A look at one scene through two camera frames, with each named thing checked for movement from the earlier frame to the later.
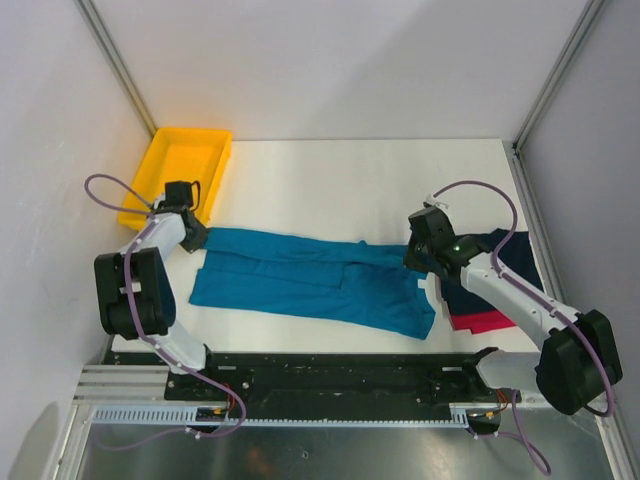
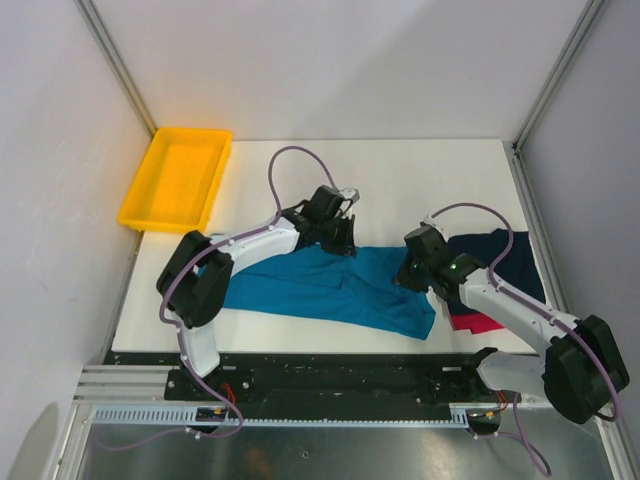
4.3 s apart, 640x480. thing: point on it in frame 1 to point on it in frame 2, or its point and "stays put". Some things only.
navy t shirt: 515,251 stays put
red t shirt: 480,321 stays put
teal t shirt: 339,279 stays put
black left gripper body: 194,237 to 336,233
